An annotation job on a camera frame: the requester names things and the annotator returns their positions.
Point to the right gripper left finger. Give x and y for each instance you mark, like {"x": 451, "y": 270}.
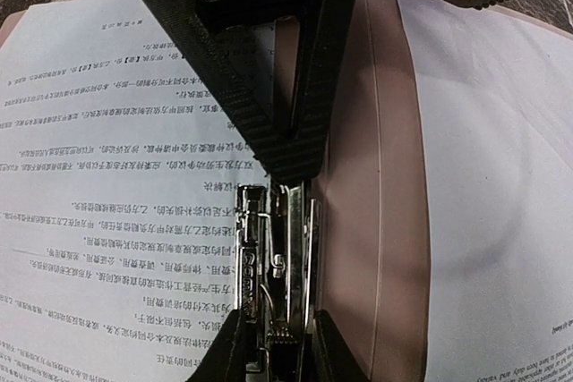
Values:
{"x": 225, "y": 360}

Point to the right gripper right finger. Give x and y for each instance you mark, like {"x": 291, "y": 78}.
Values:
{"x": 332, "y": 359}

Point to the tan brown folder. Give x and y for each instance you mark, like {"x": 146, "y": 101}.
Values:
{"x": 375, "y": 255}

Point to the printed paper sheet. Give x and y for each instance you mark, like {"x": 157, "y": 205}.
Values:
{"x": 495, "y": 99}
{"x": 118, "y": 178}

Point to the tan folder metal clip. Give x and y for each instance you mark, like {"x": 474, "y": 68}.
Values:
{"x": 277, "y": 246}

